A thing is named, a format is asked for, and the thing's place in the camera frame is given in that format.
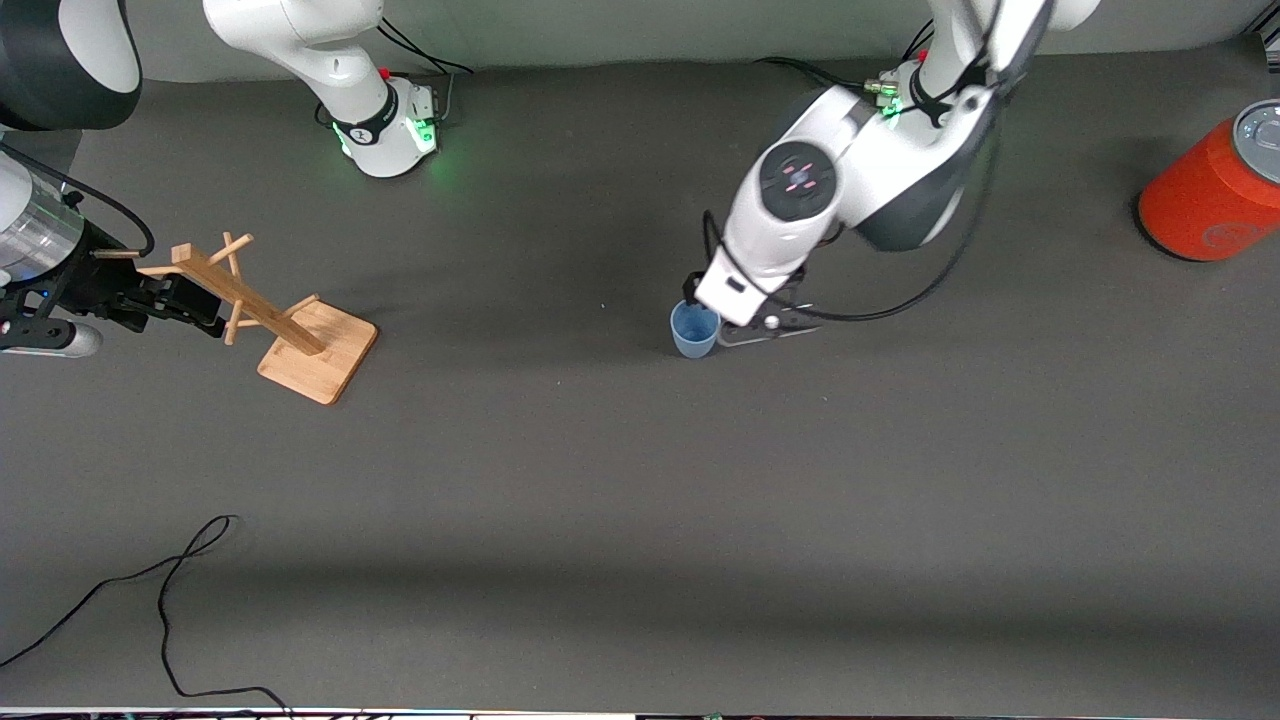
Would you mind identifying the light blue plastic cup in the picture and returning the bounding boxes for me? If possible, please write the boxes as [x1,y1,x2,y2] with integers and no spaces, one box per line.
[669,300,723,359]

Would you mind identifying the wooden cup tree stand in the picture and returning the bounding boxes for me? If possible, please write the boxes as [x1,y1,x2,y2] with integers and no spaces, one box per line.
[140,232,380,406]

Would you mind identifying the orange cylinder with grey lid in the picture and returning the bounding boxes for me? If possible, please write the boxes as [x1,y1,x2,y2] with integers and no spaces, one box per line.
[1137,98,1280,263]

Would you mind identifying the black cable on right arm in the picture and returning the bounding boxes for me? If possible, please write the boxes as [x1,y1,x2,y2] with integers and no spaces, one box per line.
[0,145,155,258]

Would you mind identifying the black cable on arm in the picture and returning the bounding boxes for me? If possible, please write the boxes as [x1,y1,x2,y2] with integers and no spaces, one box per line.
[0,145,155,258]
[700,0,1056,323]

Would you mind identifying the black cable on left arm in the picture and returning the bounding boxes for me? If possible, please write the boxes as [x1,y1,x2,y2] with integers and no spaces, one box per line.
[700,0,1056,323]

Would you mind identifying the black cables at left arm base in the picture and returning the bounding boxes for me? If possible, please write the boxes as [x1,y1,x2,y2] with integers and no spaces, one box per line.
[755,20,936,101]

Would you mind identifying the black cables at arm base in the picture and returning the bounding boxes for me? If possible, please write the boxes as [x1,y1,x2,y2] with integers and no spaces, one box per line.
[755,20,936,101]
[378,12,473,126]

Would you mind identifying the thin black cable on table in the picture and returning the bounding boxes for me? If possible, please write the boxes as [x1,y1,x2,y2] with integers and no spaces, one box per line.
[0,515,291,716]

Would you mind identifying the black cables at right arm base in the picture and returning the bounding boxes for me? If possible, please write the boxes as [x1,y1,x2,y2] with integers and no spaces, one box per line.
[378,12,473,126]

